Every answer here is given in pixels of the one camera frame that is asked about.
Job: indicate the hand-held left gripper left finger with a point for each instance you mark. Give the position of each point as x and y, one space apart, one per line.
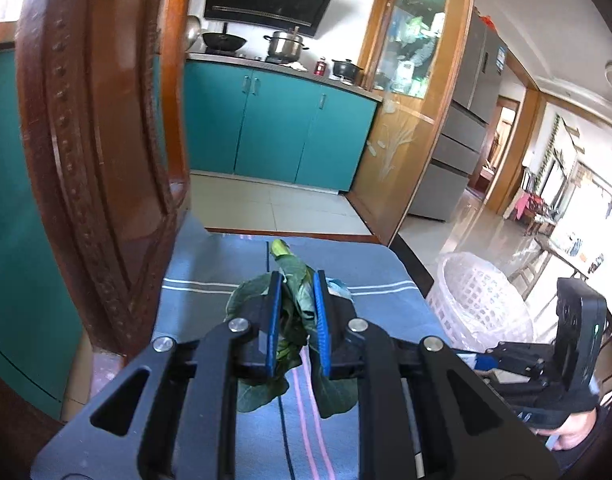
272 327

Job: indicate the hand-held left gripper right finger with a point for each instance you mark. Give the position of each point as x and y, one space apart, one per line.
322 330

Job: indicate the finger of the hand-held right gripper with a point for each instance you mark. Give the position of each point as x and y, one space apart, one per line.
523 349
511 367

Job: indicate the green vegetable leaves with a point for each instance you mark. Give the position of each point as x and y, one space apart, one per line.
296 300

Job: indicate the white plastic lattice basket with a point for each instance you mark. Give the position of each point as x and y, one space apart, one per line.
478 300

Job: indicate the person's right hand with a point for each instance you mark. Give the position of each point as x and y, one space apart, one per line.
573 435

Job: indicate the light blue paper scrap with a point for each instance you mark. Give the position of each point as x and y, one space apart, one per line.
338 290

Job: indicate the blue striped tablecloth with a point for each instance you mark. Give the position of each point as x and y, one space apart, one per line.
221 285

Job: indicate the pink cloth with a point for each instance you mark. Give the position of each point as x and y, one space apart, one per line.
523 205

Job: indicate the teal kitchen cabinets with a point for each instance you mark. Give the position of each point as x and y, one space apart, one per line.
276 125

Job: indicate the wooden glass-door cabinet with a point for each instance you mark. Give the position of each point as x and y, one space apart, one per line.
411 125

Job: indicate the grey refrigerator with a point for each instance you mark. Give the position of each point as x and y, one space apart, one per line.
466 125

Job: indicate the black cooking pot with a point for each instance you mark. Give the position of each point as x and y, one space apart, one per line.
347 69

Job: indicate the red jar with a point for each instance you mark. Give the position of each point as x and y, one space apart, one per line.
320 66

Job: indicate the steel stock pot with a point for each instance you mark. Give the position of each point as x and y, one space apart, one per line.
285 45

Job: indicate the black wok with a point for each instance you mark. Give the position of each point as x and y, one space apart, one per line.
223 41

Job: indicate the round steel lid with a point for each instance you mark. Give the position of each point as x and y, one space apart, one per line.
192 31

